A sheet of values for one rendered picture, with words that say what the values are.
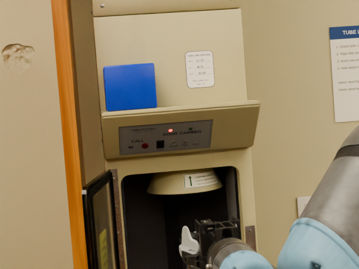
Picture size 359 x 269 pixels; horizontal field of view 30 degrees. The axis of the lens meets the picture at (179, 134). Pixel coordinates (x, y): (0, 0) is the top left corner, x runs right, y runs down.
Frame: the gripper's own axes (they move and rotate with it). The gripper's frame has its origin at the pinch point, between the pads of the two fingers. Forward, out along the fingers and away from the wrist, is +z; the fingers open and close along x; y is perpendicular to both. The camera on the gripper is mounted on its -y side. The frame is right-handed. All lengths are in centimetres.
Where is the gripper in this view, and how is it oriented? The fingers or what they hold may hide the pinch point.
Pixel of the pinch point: (209, 247)
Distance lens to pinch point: 129.4
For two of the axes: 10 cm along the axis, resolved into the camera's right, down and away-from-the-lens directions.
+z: -1.3, -0.4, 9.9
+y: -0.8, -10.0, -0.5
